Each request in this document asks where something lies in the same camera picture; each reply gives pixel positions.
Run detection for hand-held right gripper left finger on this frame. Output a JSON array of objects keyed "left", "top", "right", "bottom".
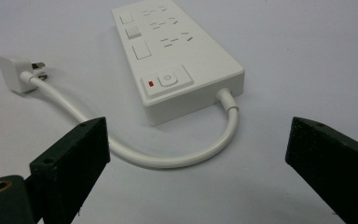
[{"left": 24, "top": 117, "right": 111, "bottom": 224}]

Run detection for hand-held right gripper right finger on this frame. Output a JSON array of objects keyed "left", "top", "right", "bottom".
[{"left": 284, "top": 117, "right": 358, "bottom": 224}]

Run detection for white power cable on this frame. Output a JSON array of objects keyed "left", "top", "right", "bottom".
[{"left": 20, "top": 71, "right": 240, "bottom": 170}]

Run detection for white power strip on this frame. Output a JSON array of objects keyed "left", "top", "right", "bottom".
[{"left": 111, "top": 0, "right": 246, "bottom": 127}]

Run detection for white power plug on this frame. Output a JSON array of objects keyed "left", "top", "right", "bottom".
[{"left": 0, "top": 55, "right": 48, "bottom": 94}]

